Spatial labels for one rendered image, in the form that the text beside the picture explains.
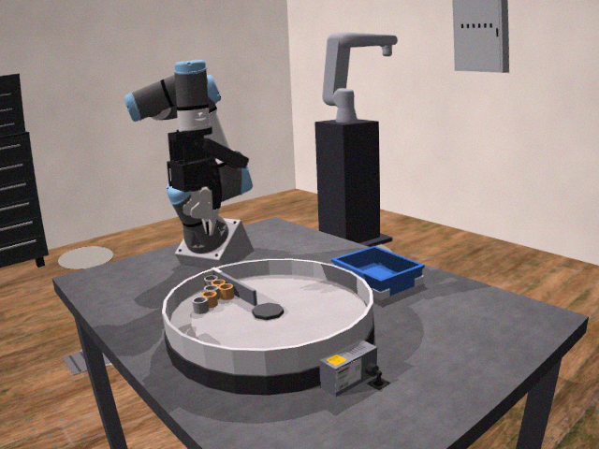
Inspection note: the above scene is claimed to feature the blue open-top crate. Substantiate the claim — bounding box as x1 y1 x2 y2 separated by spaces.
333 246 425 300

